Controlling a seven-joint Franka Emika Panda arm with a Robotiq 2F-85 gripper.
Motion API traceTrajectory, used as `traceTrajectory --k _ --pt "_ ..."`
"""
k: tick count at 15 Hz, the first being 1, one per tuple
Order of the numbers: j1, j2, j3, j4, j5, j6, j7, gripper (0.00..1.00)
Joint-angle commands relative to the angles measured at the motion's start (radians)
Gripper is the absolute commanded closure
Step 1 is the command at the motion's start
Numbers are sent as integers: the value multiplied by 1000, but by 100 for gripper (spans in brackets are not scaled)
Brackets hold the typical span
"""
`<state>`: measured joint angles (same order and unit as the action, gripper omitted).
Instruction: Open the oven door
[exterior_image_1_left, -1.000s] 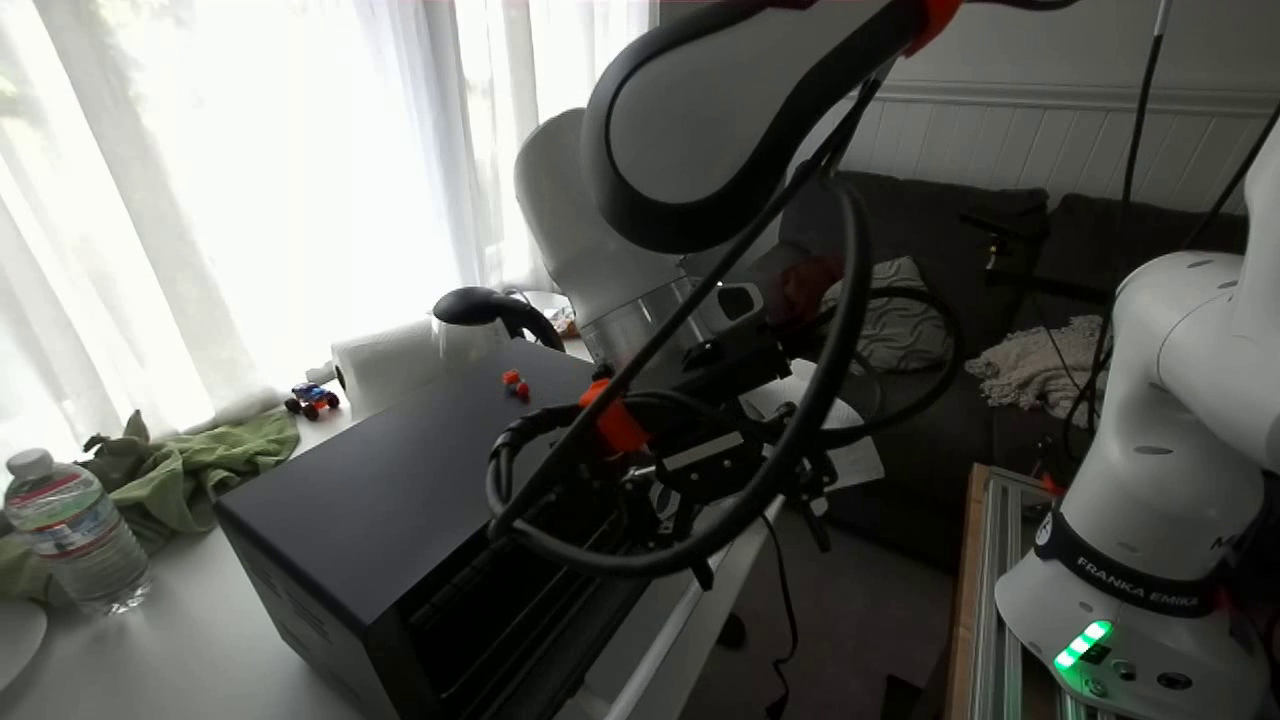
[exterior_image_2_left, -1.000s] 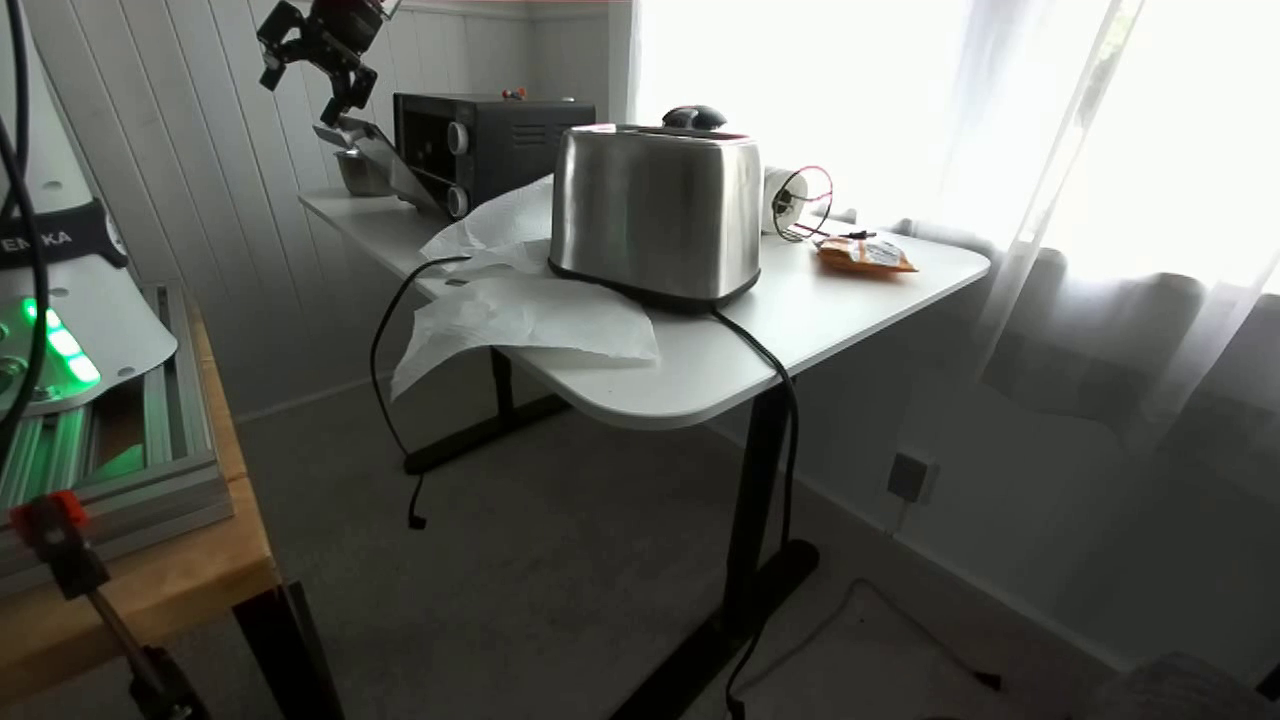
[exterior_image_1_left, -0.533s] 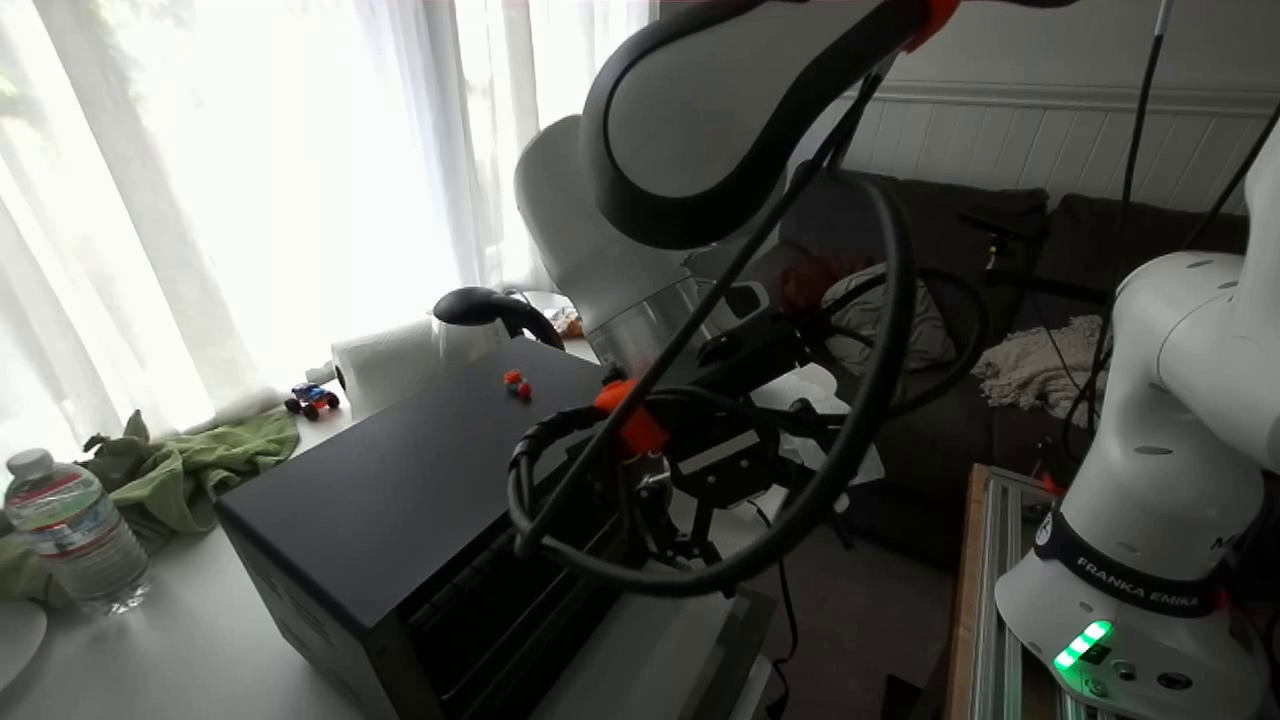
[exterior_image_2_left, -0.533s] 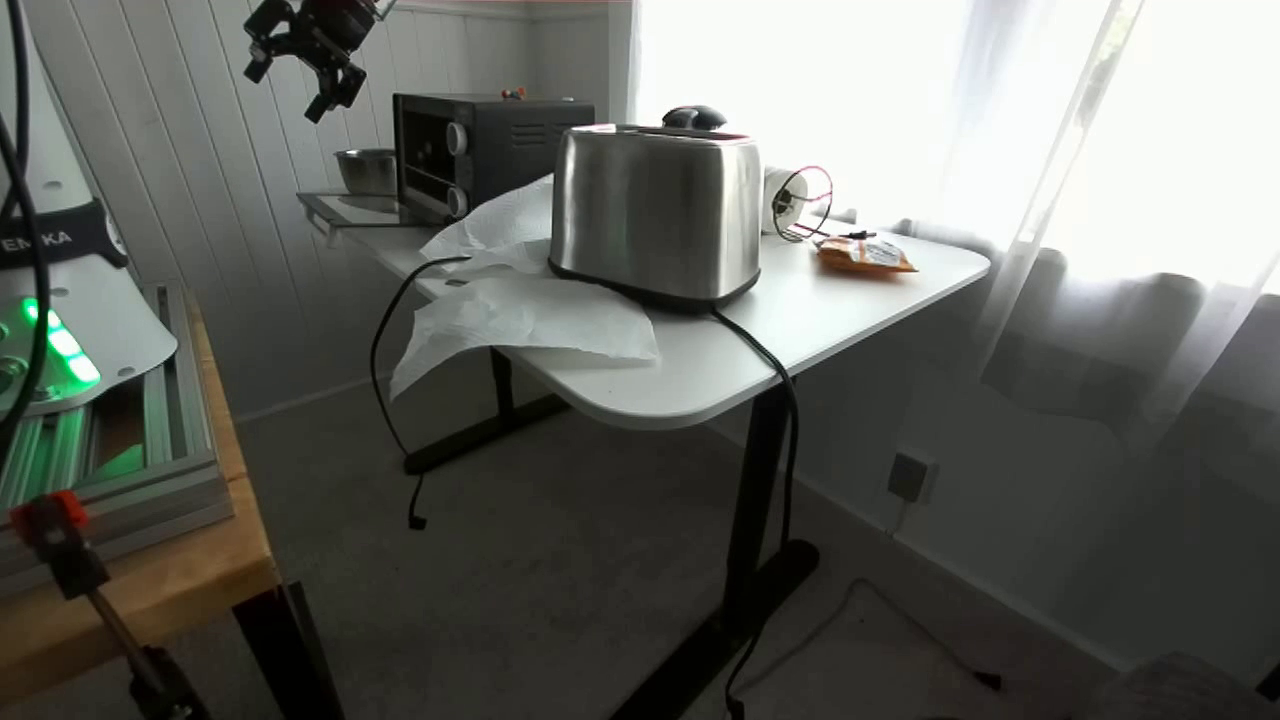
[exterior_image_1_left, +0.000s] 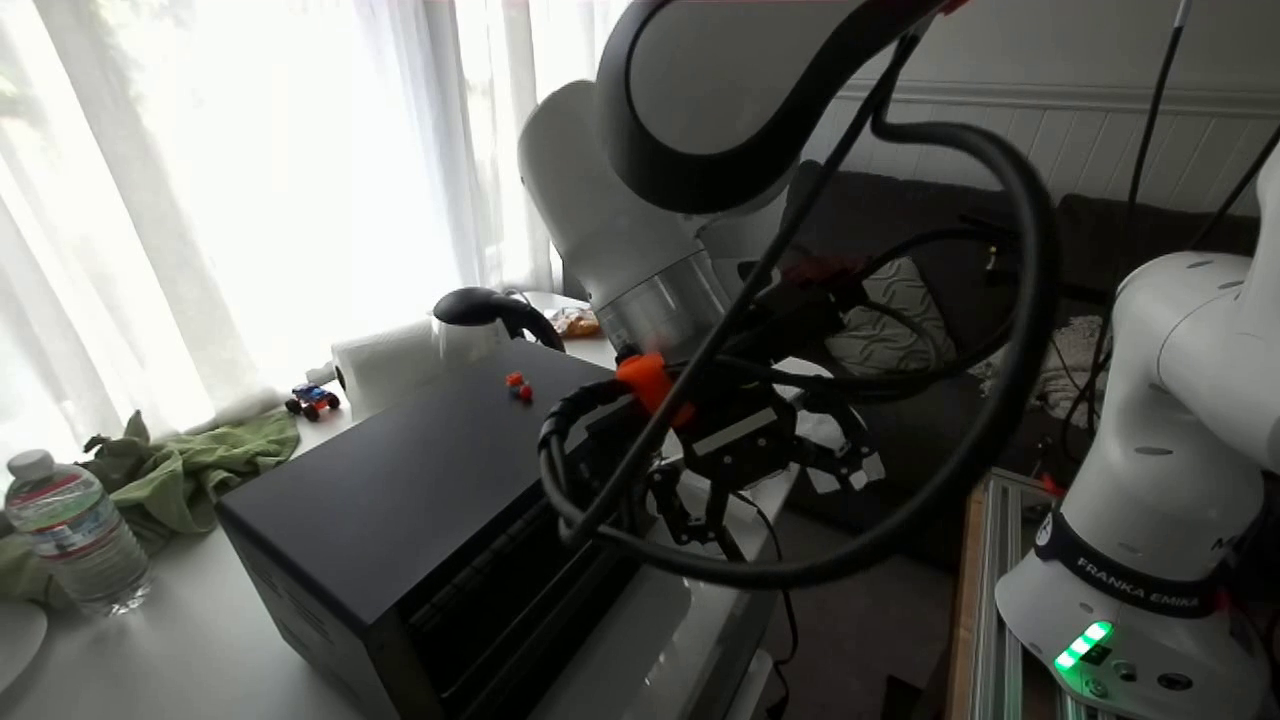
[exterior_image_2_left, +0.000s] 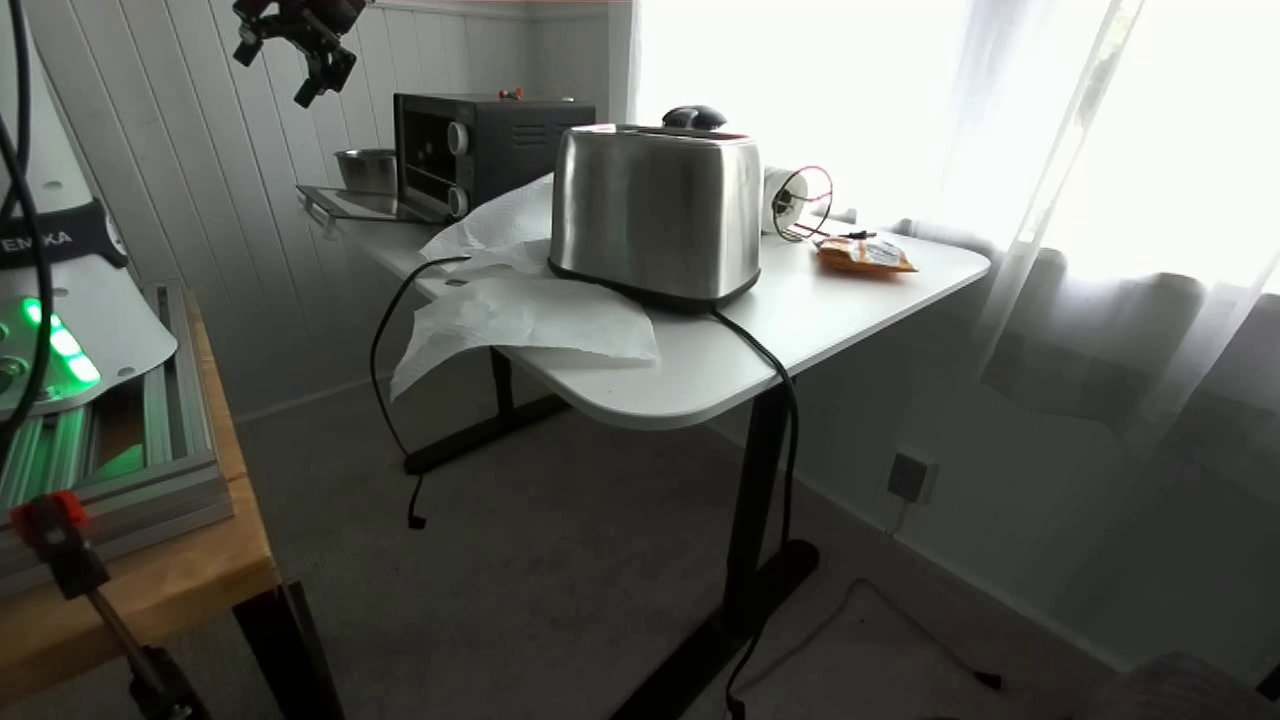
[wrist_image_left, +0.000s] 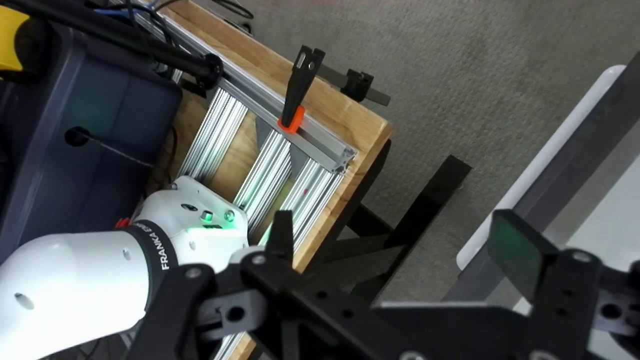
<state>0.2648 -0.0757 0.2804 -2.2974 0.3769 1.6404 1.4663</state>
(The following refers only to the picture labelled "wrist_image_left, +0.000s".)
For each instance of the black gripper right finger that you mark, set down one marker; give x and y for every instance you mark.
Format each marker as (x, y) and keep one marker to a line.
(522, 253)

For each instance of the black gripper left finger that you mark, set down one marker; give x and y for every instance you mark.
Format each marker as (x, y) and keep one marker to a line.
(280, 237)

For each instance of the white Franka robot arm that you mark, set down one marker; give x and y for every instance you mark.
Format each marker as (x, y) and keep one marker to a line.
(73, 287)

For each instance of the white desk with black legs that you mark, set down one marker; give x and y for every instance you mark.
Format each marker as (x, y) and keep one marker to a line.
(476, 249)

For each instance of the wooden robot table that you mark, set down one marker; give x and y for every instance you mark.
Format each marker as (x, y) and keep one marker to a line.
(333, 112)

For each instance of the black clamp with red jaw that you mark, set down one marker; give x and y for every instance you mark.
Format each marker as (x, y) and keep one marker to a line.
(298, 87)

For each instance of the black clamp bar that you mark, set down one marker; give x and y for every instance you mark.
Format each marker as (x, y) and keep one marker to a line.
(361, 84)

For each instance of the dark blue plastic bin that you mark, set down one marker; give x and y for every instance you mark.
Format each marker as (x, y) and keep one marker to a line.
(81, 121)

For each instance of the black tripod pole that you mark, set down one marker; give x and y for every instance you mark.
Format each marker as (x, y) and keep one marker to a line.
(133, 42)

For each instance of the yellow plastic object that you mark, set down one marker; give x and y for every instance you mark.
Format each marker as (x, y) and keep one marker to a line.
(12, 37)

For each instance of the aluminium profile frame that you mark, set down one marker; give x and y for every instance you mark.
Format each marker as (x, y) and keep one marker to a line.
(266, 167)

